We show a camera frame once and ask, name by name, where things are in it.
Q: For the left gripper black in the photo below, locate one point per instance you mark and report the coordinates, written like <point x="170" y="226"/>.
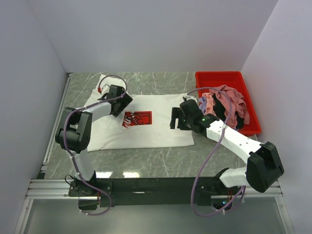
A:
<point x="126" y="101"/>

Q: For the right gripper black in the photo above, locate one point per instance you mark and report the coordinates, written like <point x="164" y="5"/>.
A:
<point x="176" y="112"/>

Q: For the white t shirt red print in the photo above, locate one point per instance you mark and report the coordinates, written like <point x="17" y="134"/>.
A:
<point x="145" y="123"/>

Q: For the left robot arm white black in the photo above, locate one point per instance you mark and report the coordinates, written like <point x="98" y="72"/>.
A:
<point x="74" y="130"/>

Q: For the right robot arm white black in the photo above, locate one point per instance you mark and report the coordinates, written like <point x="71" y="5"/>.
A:
<point x="263" y="164"/>

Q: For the lavender t shirt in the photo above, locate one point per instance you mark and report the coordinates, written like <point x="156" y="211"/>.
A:
<point x="202" y="104"/>

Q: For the light pink t shirt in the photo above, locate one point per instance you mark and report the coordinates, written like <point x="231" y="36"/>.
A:
<point x="210" y="103"/>

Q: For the black t shirt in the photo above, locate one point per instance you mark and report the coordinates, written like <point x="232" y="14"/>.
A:
<point x="219" y="110"/>

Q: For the dusty pink t shirt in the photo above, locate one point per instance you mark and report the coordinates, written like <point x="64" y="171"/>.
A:
<point x="233" y="101"/>

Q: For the red plastic bin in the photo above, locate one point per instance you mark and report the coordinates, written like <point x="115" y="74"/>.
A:
<point x="235" y="80"/>

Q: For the black base crossbar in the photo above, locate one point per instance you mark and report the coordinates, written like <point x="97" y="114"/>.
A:
<point x="133" y="191"/>

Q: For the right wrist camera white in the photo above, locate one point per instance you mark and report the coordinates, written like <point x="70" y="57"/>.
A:
<point x="185" y="98"/>

